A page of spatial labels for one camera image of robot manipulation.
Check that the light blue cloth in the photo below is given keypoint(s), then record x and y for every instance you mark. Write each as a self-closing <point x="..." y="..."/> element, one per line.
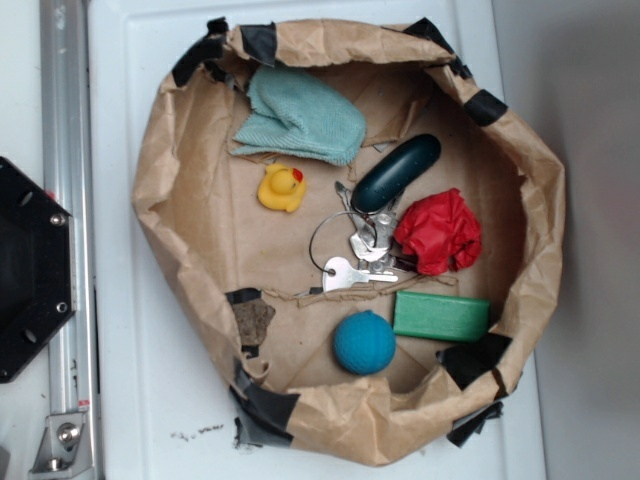
<point x="294" y="113"/>

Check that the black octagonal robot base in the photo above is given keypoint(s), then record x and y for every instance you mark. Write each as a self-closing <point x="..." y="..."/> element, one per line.
<point x="36" y="270"/>

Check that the silver key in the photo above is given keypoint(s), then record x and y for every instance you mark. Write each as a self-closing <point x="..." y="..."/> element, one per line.
<point x="339" y="274"/>

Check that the brown paper bag bin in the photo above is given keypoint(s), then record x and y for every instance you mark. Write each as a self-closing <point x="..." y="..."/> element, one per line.
<point x="250" y="278"/>

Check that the yellow rubber duck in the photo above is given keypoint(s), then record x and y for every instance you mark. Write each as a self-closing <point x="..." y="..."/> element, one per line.
<point x="282" y="188"/>

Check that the dark teal oval case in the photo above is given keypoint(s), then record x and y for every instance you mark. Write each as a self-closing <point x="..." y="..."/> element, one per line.
<point x="396" y="171"/>

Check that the blue foam ball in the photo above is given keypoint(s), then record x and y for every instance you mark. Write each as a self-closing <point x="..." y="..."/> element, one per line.
<point x="364" y="343"/>

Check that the red crumpled paper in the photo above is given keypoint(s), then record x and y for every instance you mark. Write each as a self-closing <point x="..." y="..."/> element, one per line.
<point x="441" y="232"/>

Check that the green rectangular block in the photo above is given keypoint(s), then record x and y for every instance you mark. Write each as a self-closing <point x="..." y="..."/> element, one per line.
<point x="440" y="317"/>

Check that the white tray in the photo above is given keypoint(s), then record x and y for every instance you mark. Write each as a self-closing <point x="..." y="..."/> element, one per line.
<point x="166" y="414"/>

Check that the silver metal keychain cluster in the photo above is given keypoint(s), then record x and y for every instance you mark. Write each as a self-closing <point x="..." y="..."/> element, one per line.
<point x="373" y="239"/>

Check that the aluminium extrusion rail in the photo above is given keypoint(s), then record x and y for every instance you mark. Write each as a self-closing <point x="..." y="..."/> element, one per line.
<point x="73" y="359"/>

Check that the metal corner bracket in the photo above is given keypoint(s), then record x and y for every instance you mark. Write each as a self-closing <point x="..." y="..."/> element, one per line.
<point x="64" y="451"/>

